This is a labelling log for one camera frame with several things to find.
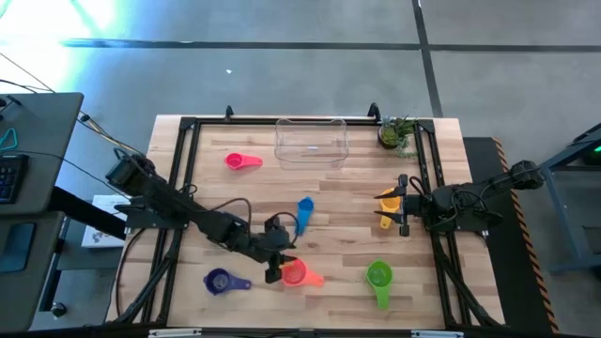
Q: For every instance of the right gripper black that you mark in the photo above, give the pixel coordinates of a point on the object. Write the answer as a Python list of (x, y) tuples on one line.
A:
[(415, 206)]

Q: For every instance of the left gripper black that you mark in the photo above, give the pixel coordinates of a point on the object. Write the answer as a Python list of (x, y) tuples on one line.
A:
[(274, 244)]

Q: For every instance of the yellow measuring cup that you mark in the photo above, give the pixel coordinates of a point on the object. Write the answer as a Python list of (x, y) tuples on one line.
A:
[(389, 205)]

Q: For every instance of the orange measuring cup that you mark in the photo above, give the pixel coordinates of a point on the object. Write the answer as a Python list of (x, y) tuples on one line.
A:
[(300, 274)]

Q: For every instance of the blue measuring cup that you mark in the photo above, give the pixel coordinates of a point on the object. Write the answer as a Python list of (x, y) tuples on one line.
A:
[(304, 211)]

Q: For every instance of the purple measuring cup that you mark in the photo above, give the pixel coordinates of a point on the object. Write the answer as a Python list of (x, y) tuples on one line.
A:
[(218, 281)]

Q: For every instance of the green measuring cup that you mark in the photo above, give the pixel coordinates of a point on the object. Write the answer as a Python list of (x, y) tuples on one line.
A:
[(379, 277)]

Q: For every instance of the red measuring cup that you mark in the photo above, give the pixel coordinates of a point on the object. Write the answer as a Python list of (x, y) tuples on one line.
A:
[(235, 161)]

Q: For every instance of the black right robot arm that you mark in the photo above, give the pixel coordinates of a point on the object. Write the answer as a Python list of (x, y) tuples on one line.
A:
[(462, 197)]

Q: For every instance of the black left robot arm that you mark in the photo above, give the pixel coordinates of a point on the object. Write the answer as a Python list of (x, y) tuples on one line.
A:
[(188, 206)]

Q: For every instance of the clear plastic basket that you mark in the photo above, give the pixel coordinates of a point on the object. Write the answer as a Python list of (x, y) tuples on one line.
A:
[(311, 143)]

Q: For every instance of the potted succulent plant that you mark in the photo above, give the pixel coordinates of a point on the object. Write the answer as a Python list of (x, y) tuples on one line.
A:
[(389, 136)]

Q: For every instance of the black hazard-striped floor mat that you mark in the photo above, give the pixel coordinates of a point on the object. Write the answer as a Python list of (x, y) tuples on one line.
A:
[(479, 188)]

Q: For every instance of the blue metal cart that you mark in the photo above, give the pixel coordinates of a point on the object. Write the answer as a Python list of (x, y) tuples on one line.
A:
[(563, 159)]

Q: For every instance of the white cardboard box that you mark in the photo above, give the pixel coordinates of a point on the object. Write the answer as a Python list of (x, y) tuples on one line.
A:
[(101, 235)]

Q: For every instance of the black desk support beam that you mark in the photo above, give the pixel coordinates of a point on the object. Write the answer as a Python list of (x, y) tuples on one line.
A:
[(84, 211)]

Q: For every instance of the black caster wheel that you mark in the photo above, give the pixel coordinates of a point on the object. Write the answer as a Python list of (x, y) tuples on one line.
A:
[(58, 310)]

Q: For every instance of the dark gray side desk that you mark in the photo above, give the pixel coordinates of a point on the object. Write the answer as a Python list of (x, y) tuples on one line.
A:
[(47, 281)]

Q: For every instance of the dark blue mouse pad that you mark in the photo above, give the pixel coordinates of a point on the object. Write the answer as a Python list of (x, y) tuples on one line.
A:
[(16, 248)]

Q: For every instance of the gray desk top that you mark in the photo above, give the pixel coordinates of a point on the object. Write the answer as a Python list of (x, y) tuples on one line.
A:
[(44, 141)]

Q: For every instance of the black computer keyboard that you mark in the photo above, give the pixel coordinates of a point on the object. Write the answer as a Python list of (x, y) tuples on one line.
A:
[(11, 178)]

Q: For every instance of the teal triangular tool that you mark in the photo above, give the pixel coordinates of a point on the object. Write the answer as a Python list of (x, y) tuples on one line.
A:
[(4, 145)]

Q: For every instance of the black camera mount foot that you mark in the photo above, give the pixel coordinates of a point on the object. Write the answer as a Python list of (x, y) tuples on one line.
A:
[(374, 112), (229, 112)]

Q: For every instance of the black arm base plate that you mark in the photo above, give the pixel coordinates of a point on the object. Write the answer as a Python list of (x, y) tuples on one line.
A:
[(488, 223), (141, 218)]

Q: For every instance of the silver metal bracket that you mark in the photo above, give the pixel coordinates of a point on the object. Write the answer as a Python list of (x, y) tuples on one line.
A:
[(436, 334), (174, 333)]

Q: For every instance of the black aluminium table frame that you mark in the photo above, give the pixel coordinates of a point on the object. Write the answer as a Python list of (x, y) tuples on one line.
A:
[(244, 121)]

